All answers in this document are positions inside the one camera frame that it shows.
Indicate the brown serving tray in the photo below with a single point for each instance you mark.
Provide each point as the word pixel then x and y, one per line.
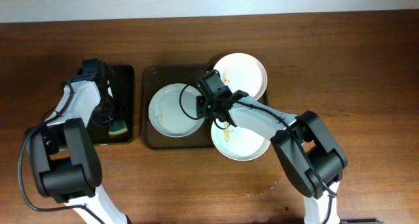
pixel 157 77

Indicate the white plate top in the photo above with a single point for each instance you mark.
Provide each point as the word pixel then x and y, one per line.
pixel 243 72

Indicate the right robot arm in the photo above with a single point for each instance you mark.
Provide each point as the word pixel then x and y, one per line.
pixel 309 155

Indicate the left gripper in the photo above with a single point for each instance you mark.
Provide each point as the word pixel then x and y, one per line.
pixel 99 116

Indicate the white plate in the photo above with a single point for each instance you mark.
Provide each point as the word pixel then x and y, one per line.
pixel 237 143
pixel 243 72
pixel 166 116

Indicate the white plate bottom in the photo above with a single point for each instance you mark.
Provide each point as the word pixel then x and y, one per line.
pixel 237 143

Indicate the black rectangular tray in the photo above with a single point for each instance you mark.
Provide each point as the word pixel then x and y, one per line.
pixel 123 91

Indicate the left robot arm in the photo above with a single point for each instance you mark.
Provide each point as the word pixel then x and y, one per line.
pixel 63 158

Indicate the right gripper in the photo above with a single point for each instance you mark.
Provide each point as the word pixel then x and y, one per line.
pixel 201 111

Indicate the green yellow sponge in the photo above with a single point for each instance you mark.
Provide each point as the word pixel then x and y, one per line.
pixel 117 127

